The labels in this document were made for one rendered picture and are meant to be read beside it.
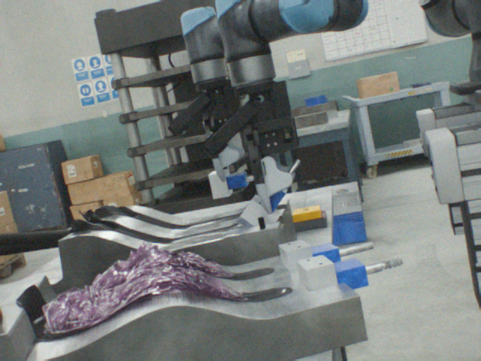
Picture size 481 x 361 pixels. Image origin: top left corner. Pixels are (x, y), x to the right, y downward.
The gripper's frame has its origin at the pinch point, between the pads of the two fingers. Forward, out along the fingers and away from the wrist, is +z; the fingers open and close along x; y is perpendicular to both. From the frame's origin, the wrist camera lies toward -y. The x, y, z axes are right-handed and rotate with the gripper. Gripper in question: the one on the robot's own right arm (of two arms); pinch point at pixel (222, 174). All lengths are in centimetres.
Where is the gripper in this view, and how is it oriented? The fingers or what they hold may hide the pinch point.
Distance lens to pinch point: 136.6
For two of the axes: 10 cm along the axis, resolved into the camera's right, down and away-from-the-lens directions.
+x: 1.5, -1.6, 9.8
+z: 2.1, 9.7, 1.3
